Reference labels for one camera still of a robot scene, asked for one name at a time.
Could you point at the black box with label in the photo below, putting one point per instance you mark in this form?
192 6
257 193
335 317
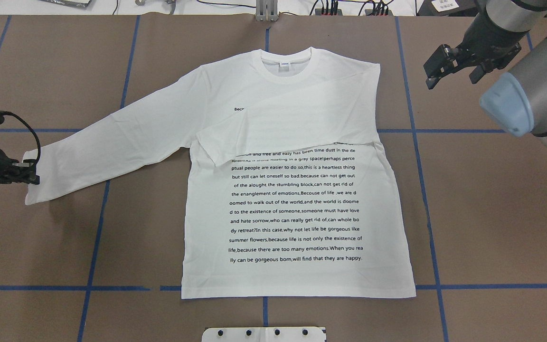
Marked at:
448 8

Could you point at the orange black connector block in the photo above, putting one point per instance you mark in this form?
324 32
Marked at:
325 8

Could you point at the white camera mast base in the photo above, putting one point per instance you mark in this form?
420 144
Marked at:
265 334

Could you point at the white long-sleeve printed shirt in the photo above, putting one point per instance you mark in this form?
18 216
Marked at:
290 192

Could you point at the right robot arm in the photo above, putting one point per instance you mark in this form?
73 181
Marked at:
518 100

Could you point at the aluminium frame post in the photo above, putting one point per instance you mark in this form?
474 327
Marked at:
266 10

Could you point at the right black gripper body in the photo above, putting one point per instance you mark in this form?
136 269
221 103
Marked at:
485 34

